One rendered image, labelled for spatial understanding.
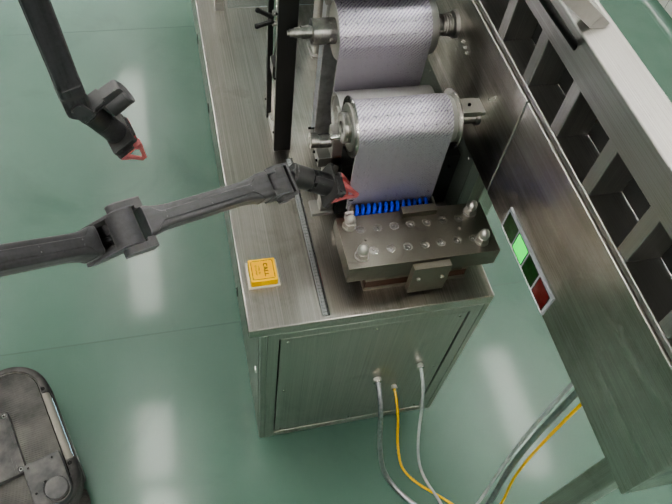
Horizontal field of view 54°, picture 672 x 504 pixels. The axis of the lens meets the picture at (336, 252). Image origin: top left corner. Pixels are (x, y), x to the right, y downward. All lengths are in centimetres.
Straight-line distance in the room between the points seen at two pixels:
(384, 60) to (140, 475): 161
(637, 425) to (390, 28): 103
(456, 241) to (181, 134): 192
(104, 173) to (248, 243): 152
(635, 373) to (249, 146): 125
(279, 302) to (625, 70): 95
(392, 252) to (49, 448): 127
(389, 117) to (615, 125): 54
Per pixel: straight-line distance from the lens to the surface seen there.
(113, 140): 173
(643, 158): 118
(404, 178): 168
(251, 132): 204
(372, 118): 154
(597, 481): 180
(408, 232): 168
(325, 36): 168
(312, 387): 205
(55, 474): 224
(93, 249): 134
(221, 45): 235
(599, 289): 131
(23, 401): 240
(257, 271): 170
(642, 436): 130
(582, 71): 131
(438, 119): 159
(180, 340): 265
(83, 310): 279
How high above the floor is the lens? 235
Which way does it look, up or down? 55 degrees down
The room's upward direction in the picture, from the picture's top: 10 degrees clockwise
